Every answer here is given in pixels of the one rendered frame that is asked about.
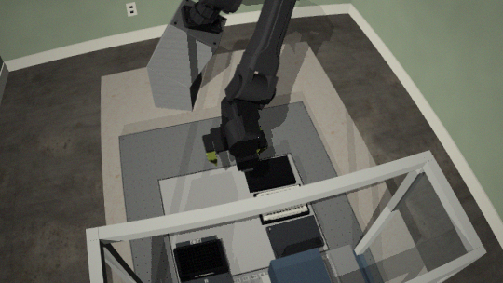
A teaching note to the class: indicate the white well plate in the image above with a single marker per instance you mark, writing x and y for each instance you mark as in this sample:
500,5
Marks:
283,212

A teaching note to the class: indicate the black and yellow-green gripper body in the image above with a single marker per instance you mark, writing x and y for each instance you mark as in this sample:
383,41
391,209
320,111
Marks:
215,136

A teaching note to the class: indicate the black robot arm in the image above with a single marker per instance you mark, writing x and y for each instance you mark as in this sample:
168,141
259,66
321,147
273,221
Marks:
247,92

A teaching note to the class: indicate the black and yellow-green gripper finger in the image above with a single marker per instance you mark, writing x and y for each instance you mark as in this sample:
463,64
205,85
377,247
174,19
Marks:
261,150
212,157

